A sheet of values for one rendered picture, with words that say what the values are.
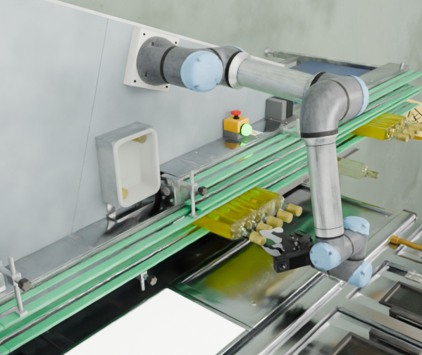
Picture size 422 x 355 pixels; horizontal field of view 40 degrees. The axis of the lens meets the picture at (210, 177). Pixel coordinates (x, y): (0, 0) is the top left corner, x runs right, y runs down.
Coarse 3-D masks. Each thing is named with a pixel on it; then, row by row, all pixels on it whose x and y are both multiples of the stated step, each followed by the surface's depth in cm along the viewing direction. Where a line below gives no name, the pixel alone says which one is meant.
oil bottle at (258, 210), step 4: (232, 200) 203; (236, 200) 203; (240, 200) 203; (232, 204) 201; (236, 204) 200; (240, 204) 200; (244, 204) 200; (248, 204) 200; (252, 204) 200; (244, 208) 198; (248, 208) 197; (252, 208) 197; (256, 208) 197; (260, 208) 197; (252, 212) 196; (256, 212) 195; (260, 212) 196; (264, 212) 197; (256, 216) 195; (260, 216) 196; (256, 220) 196; (260, 220) 196
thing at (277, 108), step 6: (276, 96) 242; (270, 102) 239; (276, 102) 237; (282, 102) 235; (288, 102) 238; (270, 108) 240; (276, 108) 238; (282, 108) 236; (288, 108) 239; (270, 114) 241; (276, 114) 239; (282, 114) 237; (288, 114) 240
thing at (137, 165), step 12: (144, 132) 179; (120, 144) 183; (132, 144) 187; (144, 144) 187; (156, 144) 185; (120, 156) 184; (132, 156) 188; (144, 156) 189; (156, 156) 186; (120, 168) 185; (132, 168) 189; (144, 168) 191; (156, 168) 188; (120, 180) 177; (132, 180) 191; (144, 180) 193; (156, 180) 190; (120, 192) 178; (132, 192) 188; (144, 192) 188; (120, 204) 180
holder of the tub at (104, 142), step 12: (108, 132) 179; (120, 132) 179; (132, 132) 179; (96, 144) 178; (108, 144) 173; (108, 156) 175; (108, 168) 178; (108, 180) 180; (108, 192) 182; (108, 204) 187; (132, 204) 194; (144, 204) 194; (108, 216) 187; (120, 216) 187
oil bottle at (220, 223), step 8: (208, 216) 194; (216, 216) 193; (224, 216) 193; (232, 216) 193; (200, 224) 197; (208, 224) 195; (216, 224) 192; (224, 224) 189; (232, 224) 188; (240, 224) 189; (216, 232) 193; (224, 232) 191; (232, 232) 188
